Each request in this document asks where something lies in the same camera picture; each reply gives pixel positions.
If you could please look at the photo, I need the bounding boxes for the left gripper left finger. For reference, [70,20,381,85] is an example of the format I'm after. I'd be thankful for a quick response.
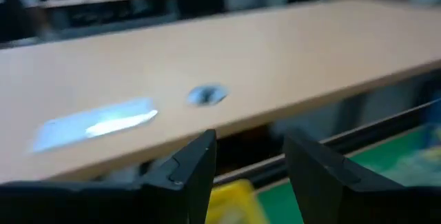
[139,129,218,224]

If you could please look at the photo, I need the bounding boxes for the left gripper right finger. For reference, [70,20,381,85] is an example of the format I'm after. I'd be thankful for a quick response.
[283,132,404,224]

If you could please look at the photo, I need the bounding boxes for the yellow mesh basket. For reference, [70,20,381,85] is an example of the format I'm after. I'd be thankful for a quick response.
[205,178,270,224]

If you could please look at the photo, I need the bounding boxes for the green table mat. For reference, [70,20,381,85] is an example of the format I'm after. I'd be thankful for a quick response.
[256,123,441,224]

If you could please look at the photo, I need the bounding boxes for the white desk cover plate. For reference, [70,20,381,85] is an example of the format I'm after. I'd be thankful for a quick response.
[30,96,159,154]

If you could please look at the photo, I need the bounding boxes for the tan wooden desk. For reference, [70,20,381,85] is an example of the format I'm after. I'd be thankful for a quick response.
[0,0,441,183]

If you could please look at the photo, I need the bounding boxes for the grey desk cable grommet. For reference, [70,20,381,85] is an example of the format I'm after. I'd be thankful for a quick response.
[187,83,231,108]

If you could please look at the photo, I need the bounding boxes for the black aluminium table frame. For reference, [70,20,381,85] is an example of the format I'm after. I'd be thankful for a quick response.
[212,98,441,192]

